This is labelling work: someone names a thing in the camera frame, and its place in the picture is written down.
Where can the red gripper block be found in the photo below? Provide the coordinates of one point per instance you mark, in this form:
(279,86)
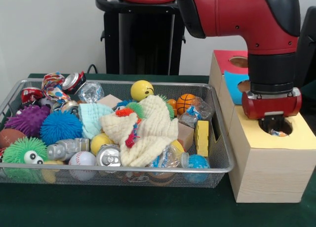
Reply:
(271,104)

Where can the colourful patch print cloth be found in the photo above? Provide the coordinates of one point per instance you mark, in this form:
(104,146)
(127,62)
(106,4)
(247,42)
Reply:
(279,133)

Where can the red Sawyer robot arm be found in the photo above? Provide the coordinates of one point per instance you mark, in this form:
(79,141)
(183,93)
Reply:
(247,14)

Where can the wooden box with three holes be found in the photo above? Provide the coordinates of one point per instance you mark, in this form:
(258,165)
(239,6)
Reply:
(271,175)

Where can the shallow mesh bin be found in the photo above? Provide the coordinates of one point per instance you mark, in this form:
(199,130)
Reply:
(93,178)

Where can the dark green tablecloth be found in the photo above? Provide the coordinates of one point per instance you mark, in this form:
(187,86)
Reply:
(309,88)
(123,207)

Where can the yellow foam block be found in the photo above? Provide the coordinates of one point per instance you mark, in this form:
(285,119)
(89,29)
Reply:
(202,140)

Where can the blue globe ball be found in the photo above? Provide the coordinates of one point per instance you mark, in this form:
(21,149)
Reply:
(197,161)

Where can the orange basketball toy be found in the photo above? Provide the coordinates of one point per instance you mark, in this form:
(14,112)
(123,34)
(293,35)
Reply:
(185,103)

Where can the cream knitted cloth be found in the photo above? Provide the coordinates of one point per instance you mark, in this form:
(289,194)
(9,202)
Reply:
(153,138)

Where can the yellow smiley ball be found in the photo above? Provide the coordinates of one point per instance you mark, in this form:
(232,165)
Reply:
(140,90)

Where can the multicolour spiky caterpillar toy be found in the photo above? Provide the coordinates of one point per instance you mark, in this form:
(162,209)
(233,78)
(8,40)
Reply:
(126,111)

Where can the crushed red soda can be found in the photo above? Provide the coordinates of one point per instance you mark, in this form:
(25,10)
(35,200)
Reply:
(74,82)

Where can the large blue spiky ball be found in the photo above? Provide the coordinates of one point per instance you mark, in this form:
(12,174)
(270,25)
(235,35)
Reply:
(60,128)

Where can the purple spiky ball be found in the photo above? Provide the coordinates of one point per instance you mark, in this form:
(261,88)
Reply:
(29,119)

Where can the large green spiky ball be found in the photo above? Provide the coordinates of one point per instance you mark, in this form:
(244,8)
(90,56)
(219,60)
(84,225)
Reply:
(14,150)

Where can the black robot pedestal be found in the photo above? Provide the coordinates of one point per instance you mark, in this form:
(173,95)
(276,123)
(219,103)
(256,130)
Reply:
(145,39)

